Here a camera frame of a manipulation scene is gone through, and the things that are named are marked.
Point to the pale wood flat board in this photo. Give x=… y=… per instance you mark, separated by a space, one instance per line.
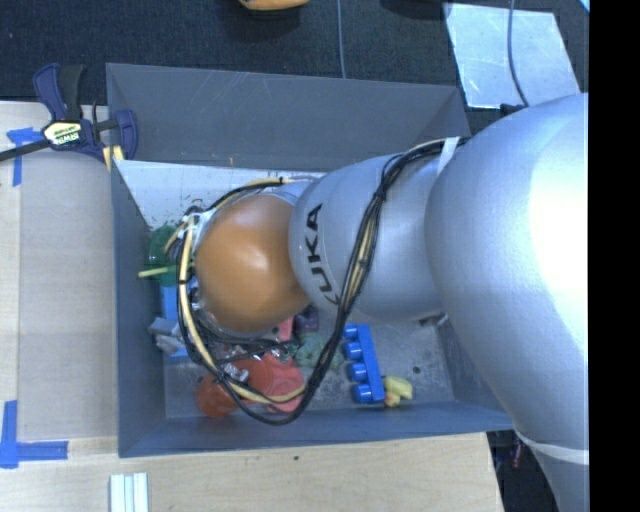
x=65 y=300

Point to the pink small block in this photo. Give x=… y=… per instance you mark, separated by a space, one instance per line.
x=286 y=330

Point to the purple small toy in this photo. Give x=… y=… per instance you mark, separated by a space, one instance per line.
x=307 y=320

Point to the red-orange plastic cup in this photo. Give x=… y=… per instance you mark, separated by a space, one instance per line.
x=212 y=397
x=280 y=380

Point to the white small block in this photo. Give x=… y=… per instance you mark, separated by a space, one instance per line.
x=167 y=343

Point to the green plastic cup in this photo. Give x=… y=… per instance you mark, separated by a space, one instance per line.
x=159 y=247

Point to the yellow straw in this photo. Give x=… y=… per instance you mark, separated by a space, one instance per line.
x=152 y=272

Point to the green crumpled cloth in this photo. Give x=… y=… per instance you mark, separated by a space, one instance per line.
x=314 y=350

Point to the grey small block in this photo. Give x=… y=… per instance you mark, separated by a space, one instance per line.
x=162 y=326

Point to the yellow toy duck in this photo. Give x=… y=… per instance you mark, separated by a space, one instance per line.
x=398 y=388

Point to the blue four-stud toy brick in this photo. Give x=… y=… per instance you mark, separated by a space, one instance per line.
x=364 y=362

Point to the grey metal bin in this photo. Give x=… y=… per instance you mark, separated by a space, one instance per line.
x=280 y=120

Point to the blue flat block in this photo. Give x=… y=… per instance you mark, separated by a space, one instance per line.
x=170 y=302

